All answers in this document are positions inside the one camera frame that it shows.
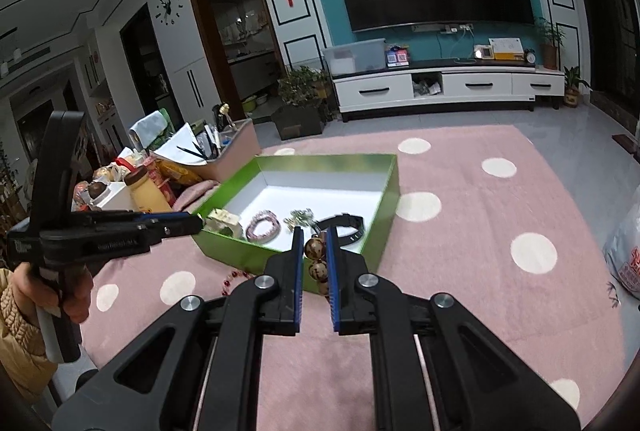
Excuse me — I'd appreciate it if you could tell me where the white plastic shopping bag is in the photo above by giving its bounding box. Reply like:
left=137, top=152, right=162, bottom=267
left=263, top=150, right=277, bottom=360
left=603, top=186, right=640, bottom=299

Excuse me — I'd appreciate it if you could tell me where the white paper sheet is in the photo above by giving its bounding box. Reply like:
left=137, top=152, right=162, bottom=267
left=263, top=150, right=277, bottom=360
left=154, top=124, right=207, bottom=166

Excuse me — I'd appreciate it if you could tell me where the tan jacket sleeve forearm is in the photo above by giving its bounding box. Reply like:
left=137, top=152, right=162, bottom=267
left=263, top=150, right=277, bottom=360
left=0, top=269, right=58, bottom=405

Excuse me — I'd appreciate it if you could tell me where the white yellow box on cabinet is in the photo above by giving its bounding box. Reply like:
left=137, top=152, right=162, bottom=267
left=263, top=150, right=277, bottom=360
left=489, top=38, right=525, bottom=62

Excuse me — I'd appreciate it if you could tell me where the red pink bead bracelet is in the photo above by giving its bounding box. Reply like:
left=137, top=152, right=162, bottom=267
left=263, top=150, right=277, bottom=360
left=220, top=268, right=256, bottom=297

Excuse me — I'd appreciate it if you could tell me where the small floor potted plant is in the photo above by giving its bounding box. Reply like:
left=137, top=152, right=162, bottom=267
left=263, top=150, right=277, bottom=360
left=563, top=66, right=591, bottom=108

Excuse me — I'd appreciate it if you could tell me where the pale pink bead bracelet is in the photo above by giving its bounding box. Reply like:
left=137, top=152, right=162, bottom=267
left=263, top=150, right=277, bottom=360
left=244, top=209, right=282, bottom=243

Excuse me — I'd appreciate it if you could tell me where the person's left hand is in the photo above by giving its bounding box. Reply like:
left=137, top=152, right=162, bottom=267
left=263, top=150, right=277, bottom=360
left=9, top=263, right=93, bottom=326

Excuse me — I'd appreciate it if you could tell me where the white square box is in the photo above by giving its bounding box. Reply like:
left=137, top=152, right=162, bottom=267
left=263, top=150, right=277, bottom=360
left=96, top=182, right=137, bottom=211

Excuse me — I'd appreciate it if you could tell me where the black wristwatch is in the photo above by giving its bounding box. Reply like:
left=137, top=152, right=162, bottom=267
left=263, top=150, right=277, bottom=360
left=314, top=214, right=364, bottom=247

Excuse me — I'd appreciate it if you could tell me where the right potted plant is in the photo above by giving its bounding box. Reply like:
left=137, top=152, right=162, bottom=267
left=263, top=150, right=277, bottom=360
left=535, top=16, right=564, bottom=70

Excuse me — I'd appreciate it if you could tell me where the yellow bear bottle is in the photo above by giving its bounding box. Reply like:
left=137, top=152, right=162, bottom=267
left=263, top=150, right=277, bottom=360
left=124, top=167, right=171, bottom=214

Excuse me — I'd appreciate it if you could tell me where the brown wooden bead bracelet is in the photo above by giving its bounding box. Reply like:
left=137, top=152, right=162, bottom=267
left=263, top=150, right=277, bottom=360
left=304, top=233, right=331, bottom=297

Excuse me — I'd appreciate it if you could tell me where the pink desk organizer box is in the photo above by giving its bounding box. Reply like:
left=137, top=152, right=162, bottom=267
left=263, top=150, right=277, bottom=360
left=180, top=119, right=262, bottom=182

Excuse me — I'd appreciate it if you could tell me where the pink polka dot tablecloth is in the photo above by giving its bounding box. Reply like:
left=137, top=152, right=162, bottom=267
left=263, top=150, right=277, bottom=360
left=82, top=126, right=626, bottom=430

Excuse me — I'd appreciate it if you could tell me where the potted green plant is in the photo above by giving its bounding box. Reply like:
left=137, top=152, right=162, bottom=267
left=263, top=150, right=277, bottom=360
left=271, top=65, right=332, bottom=141

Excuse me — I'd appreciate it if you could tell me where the white tv cabinet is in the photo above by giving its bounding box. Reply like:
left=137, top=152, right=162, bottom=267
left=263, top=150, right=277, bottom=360
left=334, top=65, right=564, bottom=115

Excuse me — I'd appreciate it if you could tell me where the clear plastic storage bin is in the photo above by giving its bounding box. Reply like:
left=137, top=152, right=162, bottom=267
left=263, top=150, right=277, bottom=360
left=322, top=38, right=386, bottom=77

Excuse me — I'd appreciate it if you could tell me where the black wall clock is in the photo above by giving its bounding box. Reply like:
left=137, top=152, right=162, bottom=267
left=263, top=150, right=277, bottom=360
left=154, top=0, right=183, bottom=26

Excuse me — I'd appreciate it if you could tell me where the green jade bracelet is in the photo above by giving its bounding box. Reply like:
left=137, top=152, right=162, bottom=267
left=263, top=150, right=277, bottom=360
left=283, top=208, right=321, bottom=232

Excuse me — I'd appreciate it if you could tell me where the green cardboard box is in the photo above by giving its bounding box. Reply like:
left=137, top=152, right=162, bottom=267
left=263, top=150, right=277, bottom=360
left=193, top=154, right=400, bottom=274

